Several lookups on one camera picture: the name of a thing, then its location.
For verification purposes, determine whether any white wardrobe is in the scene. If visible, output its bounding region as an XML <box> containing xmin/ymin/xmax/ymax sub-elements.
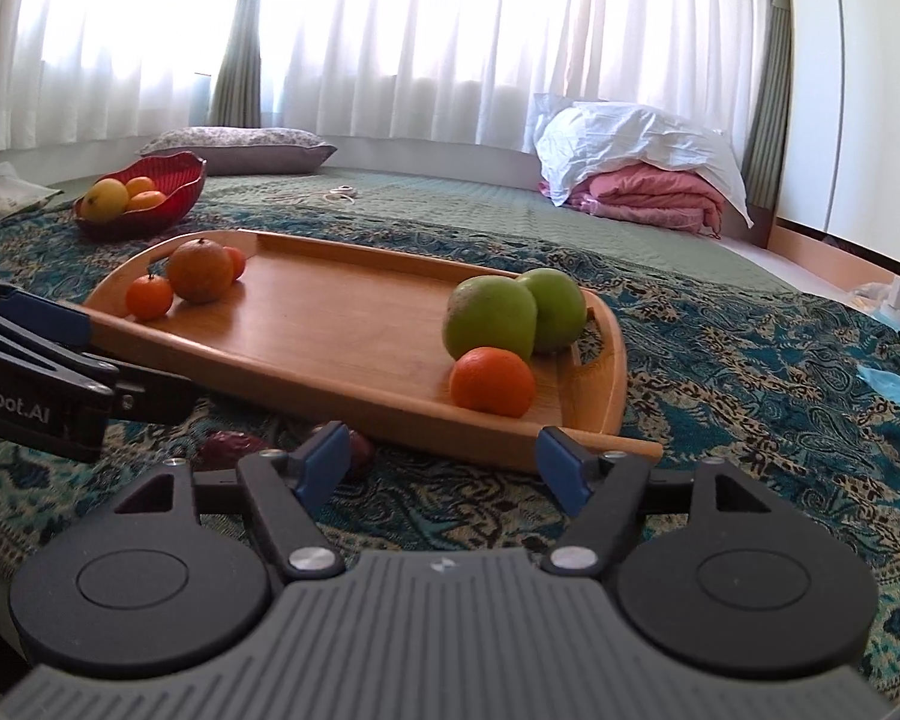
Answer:
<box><xmin>765</xmin><ymin>0</ymin><xmax>900</xmax><ymax>302</ymax></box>

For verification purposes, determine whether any teal patterned blanket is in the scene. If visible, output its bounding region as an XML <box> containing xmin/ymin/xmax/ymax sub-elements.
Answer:
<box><xmin>0</xmin><ymin>199</ymin><xmax>900</xmax><ymax>695</ymax></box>

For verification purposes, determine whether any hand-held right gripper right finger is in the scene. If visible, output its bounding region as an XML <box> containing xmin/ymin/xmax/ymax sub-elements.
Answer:
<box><xmin>536</xmin><ymin>426</ymin><xmax>779</xmax><ymax>580</ymax></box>

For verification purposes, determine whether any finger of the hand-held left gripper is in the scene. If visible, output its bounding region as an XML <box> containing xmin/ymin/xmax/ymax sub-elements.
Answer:
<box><xmin>0</xmin><ymin>315</ymin><xmax>197</xmax><ymax>425</ymax></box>
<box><xmin>0</xmin><ymin>274</ymin><xmax>95</xmax><ymax>353</ymax></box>

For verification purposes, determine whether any white window ledge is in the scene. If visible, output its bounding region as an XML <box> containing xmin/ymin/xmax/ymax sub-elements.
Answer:
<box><xmin>0</xmin><ymin>131</ymin><xmax>548</xmax><ymax>185</ymax></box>

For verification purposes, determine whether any red ribbed bowl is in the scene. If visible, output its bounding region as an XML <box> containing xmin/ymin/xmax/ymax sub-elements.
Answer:
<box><xmin>73</xmin><ymin>150</ymin><xmax>208</xmax><ymax>242</ymax></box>

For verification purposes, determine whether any blue cloth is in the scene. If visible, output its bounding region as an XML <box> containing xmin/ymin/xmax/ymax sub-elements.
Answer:
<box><xmin>857</xmin><ymin>362</ymin><xmax>900</xmax><ymax>437</ymax></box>

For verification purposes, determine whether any white crumpled cloth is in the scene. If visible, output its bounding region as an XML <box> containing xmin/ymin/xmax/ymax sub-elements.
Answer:
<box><xmin>532</xmin><ymin>92</ymin><xmax>755</xmax><ymax>230</ymax></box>

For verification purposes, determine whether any yellow pear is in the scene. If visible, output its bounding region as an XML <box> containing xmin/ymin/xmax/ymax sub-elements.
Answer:
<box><xmin>81</xmin><ymin>178</ymin><xmax>131</xmax><ymax>223</ymax></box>

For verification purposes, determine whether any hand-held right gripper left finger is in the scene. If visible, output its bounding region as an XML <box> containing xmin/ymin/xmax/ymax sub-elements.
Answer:
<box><xmin>109</xmin><ymin>420</ymin><xmax>353</xmax><ymax>584</ymax></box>

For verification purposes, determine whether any red date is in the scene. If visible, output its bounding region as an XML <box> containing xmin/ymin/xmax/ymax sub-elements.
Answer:
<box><xmin>197</xmin><ymin>429</ymin><xmax>260</xmax><ymax>472</ymax></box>
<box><xmin>307</xmin><ymin>424</ymin><xmax>376</xmax><ymax>482</ymax></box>

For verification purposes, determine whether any green quilted bedspread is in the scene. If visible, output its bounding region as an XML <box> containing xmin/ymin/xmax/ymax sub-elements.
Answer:
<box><xmin>45</xmin><ymin>169</ymin><xmax>796</xmax><ymax>295</ymax></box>

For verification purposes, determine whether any white sheer curtain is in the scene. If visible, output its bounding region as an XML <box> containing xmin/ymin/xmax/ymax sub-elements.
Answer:
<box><xmin>0</xmin><ymin>0</ymin><xmax>767</xmax><ymax>160</ymax></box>

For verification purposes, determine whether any crumpled plastic bag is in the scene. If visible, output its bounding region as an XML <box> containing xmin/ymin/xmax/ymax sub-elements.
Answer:
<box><xmin>0</xmin><ymin>161</ymin><xmax>65</xmax><ymax>223</ymax></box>

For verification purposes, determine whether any pink folded quilt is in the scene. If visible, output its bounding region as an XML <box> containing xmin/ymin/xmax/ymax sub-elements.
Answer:
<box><xmin>538</xmin><ymin>169</ymin><xmax>725</xmax><ymax>241</ymax></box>

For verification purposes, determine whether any large orange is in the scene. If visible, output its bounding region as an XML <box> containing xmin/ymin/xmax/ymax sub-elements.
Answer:
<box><xmin>166</xmin><ymin>238</ymin><xmax>235</xmax><ymax>305</ymax></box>

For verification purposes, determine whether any floral pillow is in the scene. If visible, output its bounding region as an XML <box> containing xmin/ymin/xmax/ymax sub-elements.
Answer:
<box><xmin>139</xmin><ymin>126</ymin><xmax>338</xmax><ymax>178</ymax></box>

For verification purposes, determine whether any wooden tray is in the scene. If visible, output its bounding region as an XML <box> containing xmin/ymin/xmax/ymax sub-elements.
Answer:
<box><xmin>67</xmin><ymin>229</ymin><xmax>665</xmax><ymax>475</ymax></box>

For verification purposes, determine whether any green apple with brown patch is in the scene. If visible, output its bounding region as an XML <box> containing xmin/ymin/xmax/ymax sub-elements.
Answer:
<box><xmin>442</xmin><ymin>275</ymin><xmax>539</xmax><ymax>362</ymax></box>

